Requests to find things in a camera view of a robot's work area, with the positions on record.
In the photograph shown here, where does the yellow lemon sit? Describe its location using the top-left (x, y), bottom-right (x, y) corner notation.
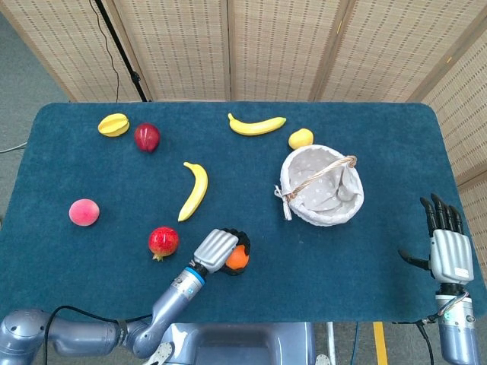
top-left (288, 128), bottom-right (315, 151)

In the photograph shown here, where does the thin black hanging cable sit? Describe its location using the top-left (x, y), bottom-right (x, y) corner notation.
top-left (89, 0), bottom-right (121, 103)

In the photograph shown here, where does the red apple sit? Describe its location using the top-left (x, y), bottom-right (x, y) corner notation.
top-left (133, 122), bottom-right (161, 154)

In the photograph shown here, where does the straight yellow banana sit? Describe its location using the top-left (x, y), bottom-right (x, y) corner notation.
top-left (228, 113), bottom-right (288, 137)

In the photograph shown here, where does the curved yellow banana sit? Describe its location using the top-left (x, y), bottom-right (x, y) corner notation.
top-left (177, 161), bottom-right (209, 223)

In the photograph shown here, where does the orange fruit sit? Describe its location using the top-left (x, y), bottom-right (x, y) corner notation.
top-left (225, 245), bottom-right (250, 269)

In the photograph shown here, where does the black tripod pole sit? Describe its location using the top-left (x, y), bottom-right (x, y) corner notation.
top-left (93, 0), bottom-right (153, 103)

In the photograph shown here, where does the yellow starfruit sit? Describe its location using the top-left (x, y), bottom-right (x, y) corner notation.
top-left (97, 113), bottom-right (131, 138)

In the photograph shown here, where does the pink peach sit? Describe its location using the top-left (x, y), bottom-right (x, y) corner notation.
top-left (68, 198), bottom-right (101, 227)

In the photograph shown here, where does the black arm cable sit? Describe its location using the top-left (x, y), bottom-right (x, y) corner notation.
top-left (43, 304), bottom-right (153, 365)
top-left (391, 319), bottom-right (438, 365)

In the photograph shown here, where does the bamboo folding screen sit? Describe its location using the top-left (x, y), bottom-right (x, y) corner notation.
top-left (0, 0), bottom-right (487, 267)

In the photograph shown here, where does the wicker basket with cloth liner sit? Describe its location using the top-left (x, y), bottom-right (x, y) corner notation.
top-left (273, 144), bottom-right (365, 228)

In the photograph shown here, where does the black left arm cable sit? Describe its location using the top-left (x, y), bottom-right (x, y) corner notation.
top-left (43, 304), bottom-right (153, 365)

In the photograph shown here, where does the yellow floor tape strip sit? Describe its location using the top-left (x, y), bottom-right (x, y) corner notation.
top-left (372, 321), bottom-right (388, 359)

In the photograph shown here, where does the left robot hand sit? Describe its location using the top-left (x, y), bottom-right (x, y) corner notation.
top-left (189, 227), bottom-right (252, 278)

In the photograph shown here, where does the red pomegranate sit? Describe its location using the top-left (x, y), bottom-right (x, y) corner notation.
top-left (148, 226), bottom-right (180, 262)

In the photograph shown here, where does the grey-blue robot torso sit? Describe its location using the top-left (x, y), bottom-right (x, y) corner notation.
top-left (146, 322), bottom-right (332, 365)

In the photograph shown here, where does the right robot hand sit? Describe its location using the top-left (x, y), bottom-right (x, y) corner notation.
top-left (398, 192), bottom-right (475, 294)

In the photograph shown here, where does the white floor cable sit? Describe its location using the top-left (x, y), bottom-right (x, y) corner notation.
top-left (0, 141), bottom-right (28, 154)

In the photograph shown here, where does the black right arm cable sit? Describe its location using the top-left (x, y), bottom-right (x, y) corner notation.
top-left (391, 319), bottom-right (438, 365)

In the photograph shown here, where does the teal table cloth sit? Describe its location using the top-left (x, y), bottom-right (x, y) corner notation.
top-left (0, 101), bottom-right (487, 324)

